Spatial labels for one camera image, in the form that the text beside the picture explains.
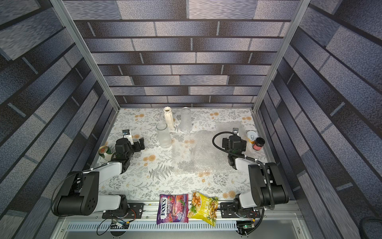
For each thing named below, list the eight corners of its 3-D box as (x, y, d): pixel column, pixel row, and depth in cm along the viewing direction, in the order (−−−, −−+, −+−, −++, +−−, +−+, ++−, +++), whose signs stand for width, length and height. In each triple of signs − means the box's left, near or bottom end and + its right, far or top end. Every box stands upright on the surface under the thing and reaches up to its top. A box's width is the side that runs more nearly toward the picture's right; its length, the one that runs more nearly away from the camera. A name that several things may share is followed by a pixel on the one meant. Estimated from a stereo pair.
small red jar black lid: (253, 150, 98) (257, 144, 91) (251, 143, 101) (254, 137, 95) (261, 150, 98) (266, 144, 91) (258, 143, 101) (263, 137, 95)
